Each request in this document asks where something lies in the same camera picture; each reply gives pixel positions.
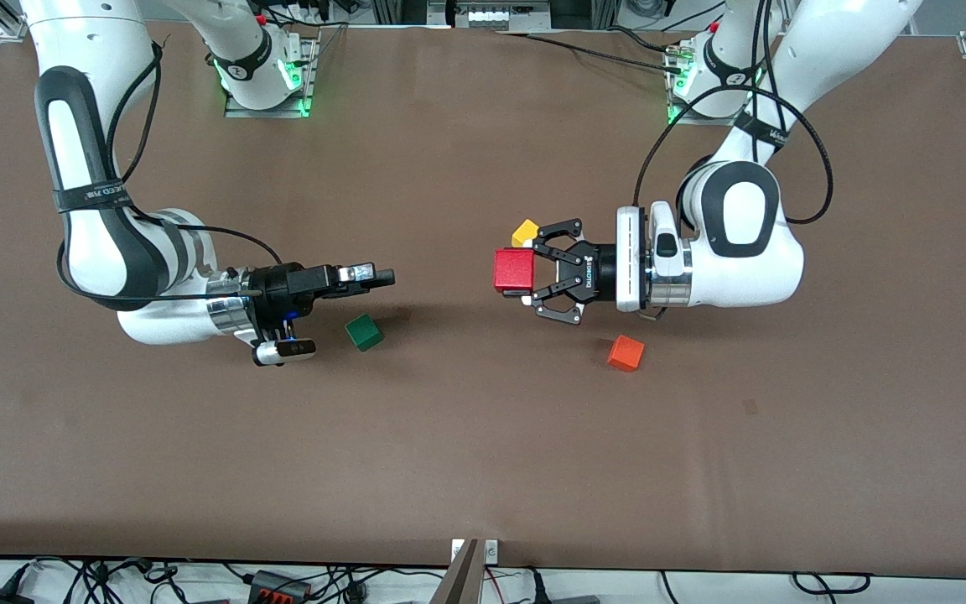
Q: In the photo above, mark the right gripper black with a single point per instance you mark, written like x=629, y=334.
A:
x=275, y=288

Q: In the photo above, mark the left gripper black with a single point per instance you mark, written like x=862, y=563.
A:
x=599, y=277

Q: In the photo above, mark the red wooden cube block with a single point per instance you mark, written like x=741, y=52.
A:
x=514, y=270

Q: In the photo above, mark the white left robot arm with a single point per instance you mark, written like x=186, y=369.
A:
x=743, y=277

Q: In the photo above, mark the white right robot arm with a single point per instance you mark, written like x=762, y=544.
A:
x=72, y=151

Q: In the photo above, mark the green wooden cube block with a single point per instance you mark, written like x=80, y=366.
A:
x=363, y=332

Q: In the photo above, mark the yellow wooden cube block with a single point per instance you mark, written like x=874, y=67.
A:
x=524, y=231

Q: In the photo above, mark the orange wooden cube block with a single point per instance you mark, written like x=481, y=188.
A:
x=625, y=353

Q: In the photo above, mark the black orange connector box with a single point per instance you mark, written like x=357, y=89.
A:
x=269, y=583

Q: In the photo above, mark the black power plug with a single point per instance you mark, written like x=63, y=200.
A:
x=538, y=591

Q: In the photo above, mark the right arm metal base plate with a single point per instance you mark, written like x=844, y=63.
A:
x=269, y=112

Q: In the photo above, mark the metal frame equipment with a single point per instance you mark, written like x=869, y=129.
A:
x=491, y=15

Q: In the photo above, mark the white mounting bracket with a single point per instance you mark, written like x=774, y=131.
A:
x=491, y=551

